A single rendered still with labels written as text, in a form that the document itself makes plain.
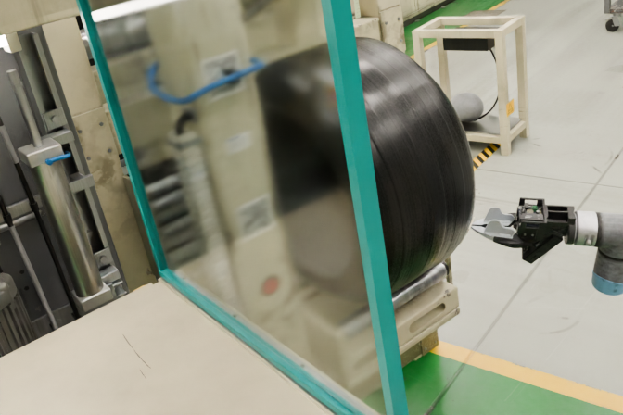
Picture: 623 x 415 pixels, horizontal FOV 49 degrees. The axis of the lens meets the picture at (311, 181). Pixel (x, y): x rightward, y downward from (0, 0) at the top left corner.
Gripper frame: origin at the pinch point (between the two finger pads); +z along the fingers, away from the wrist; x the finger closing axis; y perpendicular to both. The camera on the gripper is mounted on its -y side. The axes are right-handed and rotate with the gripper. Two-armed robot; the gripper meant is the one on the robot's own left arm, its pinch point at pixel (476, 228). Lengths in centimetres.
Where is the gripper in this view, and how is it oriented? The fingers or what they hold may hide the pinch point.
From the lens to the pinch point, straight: 157.1
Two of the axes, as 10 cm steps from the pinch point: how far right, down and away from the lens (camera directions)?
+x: -1.7, 7.2, -6.8
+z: -9.8, -0.5, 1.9
